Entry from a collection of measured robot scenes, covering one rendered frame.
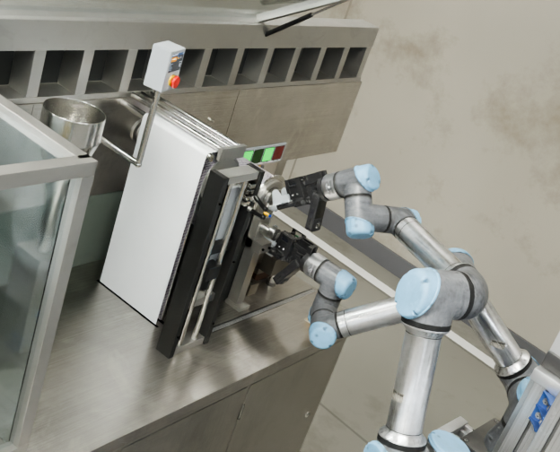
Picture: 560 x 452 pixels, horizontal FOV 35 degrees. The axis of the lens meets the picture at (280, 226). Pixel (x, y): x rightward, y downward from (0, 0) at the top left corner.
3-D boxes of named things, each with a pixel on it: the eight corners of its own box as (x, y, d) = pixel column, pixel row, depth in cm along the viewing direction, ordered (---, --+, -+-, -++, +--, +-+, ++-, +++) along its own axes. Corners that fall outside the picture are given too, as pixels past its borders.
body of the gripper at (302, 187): (297, 178, 255) (330, 169, 247) (304, 206, 255) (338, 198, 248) (281, 181, 249) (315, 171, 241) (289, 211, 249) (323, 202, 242)
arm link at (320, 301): (304, 331, 257) (316, 299, 253) (306, 312, 267) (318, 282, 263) (329, 339, 257) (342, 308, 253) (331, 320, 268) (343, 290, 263)
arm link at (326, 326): (487, 316, 238) (315, 360, 248) (482, 297, 248) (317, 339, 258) (476, 279, 233) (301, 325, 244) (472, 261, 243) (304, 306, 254)
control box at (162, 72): (167, 95, 199) (178, 54, 195) (142, 84, 201) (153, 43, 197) (181, 91, 205) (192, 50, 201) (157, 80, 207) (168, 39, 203)
